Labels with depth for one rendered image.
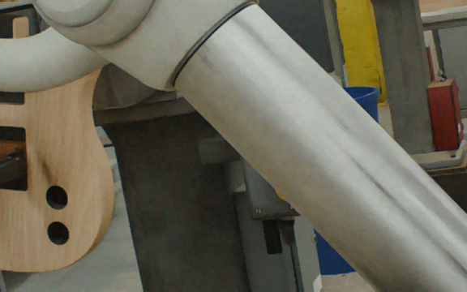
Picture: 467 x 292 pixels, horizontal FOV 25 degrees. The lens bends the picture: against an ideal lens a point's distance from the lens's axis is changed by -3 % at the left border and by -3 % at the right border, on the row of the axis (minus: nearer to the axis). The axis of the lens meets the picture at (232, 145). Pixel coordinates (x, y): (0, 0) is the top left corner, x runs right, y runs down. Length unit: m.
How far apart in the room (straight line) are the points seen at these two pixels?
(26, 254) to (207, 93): 0.85
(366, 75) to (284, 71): 8.10
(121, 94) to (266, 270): 0.43
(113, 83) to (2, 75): 0.57
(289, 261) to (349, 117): 1.06
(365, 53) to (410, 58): 3.85
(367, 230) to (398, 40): 4.26
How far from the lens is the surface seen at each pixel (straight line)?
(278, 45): 0.89
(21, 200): 1.66
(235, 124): 0.88
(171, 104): 1.80
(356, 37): 8.95
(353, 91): 4.75
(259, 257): 1.94
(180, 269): 1.96
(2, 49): 1.20
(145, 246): 1.97
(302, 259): 1.95
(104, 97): 1.77
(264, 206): 1.69
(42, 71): 1.17
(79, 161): 1.60
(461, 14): 5.87
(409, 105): 5.15
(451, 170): 5.03
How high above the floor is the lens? 1.31
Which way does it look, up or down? 9 degrees down
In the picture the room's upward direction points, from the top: 10 degrees counter-clockwise
